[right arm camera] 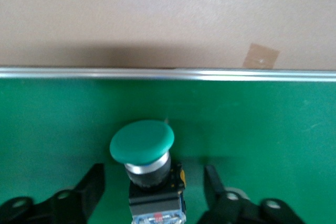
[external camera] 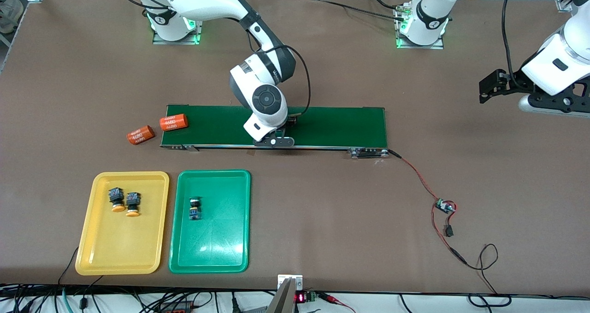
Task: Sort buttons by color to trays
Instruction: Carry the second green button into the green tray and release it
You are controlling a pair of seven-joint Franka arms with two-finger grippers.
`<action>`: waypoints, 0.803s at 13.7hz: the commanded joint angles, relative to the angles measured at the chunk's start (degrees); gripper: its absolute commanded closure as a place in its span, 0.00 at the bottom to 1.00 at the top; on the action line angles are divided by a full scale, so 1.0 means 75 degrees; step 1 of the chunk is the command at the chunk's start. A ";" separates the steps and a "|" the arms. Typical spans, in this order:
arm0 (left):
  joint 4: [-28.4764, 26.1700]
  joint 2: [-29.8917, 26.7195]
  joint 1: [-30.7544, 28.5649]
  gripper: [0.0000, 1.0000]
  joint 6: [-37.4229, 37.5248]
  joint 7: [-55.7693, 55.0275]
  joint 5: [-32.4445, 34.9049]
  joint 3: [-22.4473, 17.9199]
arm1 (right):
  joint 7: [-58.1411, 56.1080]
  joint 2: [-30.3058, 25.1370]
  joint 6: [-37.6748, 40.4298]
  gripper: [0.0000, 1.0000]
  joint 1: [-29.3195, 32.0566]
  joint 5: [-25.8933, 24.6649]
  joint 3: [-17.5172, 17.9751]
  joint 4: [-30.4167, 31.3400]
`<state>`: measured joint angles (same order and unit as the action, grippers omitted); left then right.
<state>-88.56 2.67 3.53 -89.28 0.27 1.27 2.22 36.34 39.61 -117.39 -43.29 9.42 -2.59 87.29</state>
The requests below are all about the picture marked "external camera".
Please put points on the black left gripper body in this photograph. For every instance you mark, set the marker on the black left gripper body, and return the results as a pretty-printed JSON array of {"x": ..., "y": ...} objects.
[{"x": 515, "y": 83}]

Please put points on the green push button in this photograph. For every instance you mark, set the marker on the green push button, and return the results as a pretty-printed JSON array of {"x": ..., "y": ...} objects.
[{"x": 195, "y": 208}]

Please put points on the yellow push button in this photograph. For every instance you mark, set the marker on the yellow push button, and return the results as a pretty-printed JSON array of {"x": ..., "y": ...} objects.
[
  {"x": 132, "y": 203},
  {"x": 116, "y": 199}
]

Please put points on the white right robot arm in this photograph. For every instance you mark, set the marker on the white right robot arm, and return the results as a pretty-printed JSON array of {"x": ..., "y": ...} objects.
[{"x": 265, "y": 101}]

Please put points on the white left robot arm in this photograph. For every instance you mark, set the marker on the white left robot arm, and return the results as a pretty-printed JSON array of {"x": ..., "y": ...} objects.
[{"x": 557, "y": 59}]

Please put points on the green conveyor belt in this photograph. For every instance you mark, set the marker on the green conveyor belt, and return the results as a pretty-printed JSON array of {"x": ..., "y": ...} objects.
[{"x": 341, "y": 126}]

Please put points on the green plastic tray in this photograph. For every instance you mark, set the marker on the green plastic tray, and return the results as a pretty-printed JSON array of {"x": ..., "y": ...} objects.
[{"x": 216, "y": 239}]

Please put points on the small controller circuit board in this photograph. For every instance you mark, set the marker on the small controller circuit board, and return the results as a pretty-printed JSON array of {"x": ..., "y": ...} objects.
[{"x": 445, "y": 206}]

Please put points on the red digit display module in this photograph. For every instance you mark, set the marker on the red digit display module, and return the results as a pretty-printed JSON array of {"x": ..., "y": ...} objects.
[{"x": 300, "y": 298}]

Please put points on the red clip lead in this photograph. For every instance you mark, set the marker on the red clip lead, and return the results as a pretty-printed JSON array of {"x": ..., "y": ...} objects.
[{"x": 333, "y": 299}]

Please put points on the yellow plastic tray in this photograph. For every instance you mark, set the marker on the yellow plastic tray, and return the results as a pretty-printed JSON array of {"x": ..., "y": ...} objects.
[{"x": 122, "y": 244}]

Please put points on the grey floor object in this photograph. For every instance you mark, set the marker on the grey floor object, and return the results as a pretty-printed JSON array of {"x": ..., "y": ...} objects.
[{"x": 10, "y": 15}]

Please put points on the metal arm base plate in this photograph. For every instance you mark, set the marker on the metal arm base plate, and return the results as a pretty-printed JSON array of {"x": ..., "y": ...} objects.
[
  {"x": 201, "y": 32},
  {"x": 421, "y": 46}
]

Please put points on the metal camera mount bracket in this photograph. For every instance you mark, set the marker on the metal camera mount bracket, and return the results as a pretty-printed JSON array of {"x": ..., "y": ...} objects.
[{"x": 283, "y": 299}]

